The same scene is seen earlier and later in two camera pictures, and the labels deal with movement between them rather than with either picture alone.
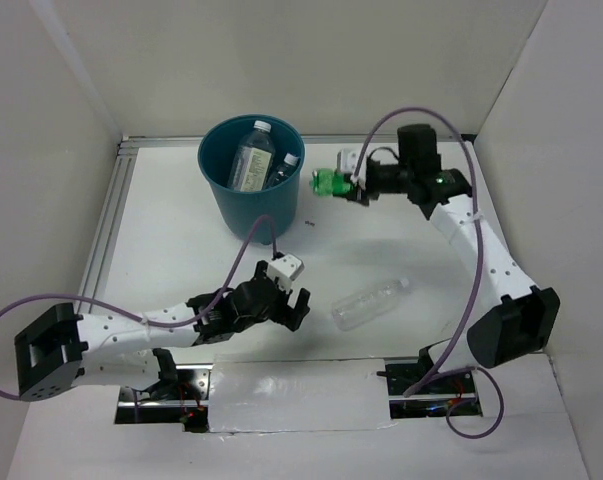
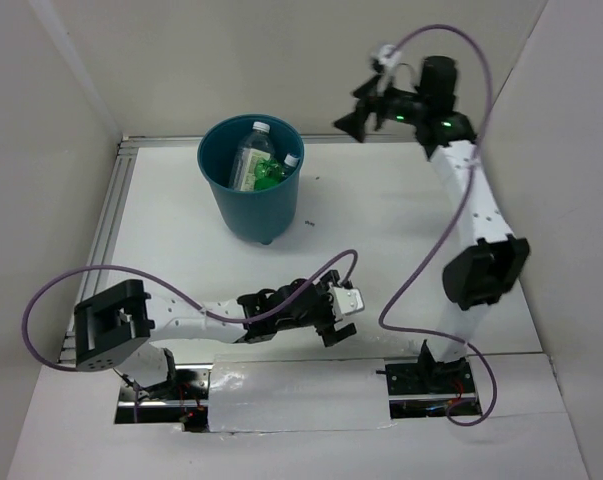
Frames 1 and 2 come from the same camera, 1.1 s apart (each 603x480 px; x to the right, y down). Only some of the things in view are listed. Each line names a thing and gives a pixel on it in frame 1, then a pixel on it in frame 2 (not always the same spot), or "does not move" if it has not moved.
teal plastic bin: [241, 209] does not move
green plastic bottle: [329, 182] to [267, 174]
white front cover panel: [297, 395] does not move
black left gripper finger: [301, 310] to [331, 338]
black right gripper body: [387, 179] to [400, 105]
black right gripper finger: [355, 196] to [354, 123]
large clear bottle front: [252, 160] does not move
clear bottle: [283, 171] does not move
